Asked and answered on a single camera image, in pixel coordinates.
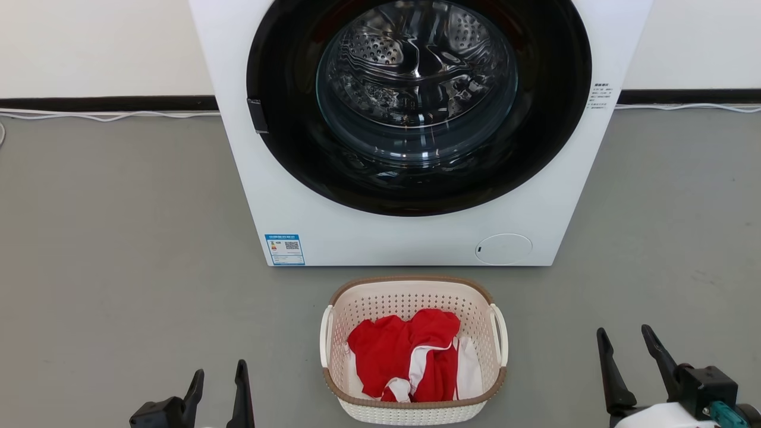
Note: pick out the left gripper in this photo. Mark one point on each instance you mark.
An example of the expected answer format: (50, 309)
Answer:
(156, 414)

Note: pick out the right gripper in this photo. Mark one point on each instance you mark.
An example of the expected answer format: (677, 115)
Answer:
(704, 389)

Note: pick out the cream perforated laundry basket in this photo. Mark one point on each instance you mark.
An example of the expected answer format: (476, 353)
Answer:
(404, 297)

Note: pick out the blue energy label sticker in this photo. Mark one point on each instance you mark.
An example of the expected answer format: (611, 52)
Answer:
(285, 249)

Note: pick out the white garment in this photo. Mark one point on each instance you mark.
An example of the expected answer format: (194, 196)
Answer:
(469, 371)

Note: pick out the red garment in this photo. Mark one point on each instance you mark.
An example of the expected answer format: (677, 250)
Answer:
(386, 356)

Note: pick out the round white filter cover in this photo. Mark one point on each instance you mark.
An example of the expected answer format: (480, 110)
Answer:
(503, 249)

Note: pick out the white front-load washing machine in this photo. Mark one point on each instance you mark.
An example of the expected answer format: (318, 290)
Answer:
(386, 238)

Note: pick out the round black washer door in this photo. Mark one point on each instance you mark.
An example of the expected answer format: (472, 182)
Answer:
(291, 154)

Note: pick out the small printed text label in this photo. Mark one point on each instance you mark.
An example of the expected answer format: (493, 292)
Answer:
(600, 96)

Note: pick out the steel washer drum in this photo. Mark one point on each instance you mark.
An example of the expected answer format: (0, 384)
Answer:
(416, 65)

